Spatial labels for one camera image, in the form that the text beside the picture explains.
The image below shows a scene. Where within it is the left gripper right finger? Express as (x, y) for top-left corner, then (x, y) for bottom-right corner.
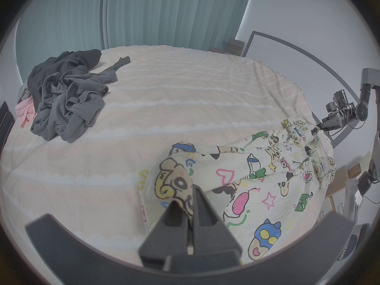
(190, 186), (241, 266)

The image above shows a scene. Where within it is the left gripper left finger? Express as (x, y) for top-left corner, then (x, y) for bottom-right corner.
(140, 200), (190, 271)

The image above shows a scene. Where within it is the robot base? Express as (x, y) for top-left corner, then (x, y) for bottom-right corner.
(335, 175), (371, 265)

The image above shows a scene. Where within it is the grey bedside table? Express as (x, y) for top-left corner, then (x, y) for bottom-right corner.
(209, 39), (245, 56)

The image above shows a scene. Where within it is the bed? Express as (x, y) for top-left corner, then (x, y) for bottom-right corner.
(0, 31), (358, 268)

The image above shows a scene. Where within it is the dark grey garment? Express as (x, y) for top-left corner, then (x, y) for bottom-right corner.
(30, 56), (132, 143)

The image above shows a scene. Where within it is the pink garment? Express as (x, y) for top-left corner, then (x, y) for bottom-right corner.
(15, 97), (37, 128)

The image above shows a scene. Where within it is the black chest of drawers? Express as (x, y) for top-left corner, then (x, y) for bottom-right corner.
(0, 101), (15, 148)

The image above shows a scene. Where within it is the black garment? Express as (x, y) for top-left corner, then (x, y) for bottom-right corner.
(27, 49), (103, 112)

